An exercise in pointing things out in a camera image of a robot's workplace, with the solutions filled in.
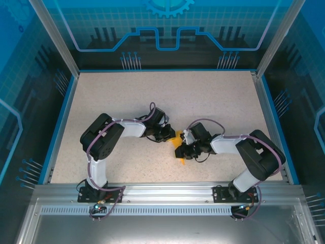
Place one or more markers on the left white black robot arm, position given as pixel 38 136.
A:
pixel 132 129

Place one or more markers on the grey metal tray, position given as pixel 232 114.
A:
pixel 165 228

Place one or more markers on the aluminium side rail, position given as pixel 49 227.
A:
pixel 269 114

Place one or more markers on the aluminium mounting beam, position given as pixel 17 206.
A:
pixel 165 193

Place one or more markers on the orange paper sheet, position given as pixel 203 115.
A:
pixel 177 142

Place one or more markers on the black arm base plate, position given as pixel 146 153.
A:
pixel 218 194
pixel 83 197

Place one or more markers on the blue table edge trim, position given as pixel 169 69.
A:
pixel 280 122
pixel 59 127

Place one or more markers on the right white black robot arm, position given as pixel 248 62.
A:
pixel 226 145

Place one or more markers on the aluminium frame post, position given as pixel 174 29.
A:
pixel 276 43
pixel 58 43

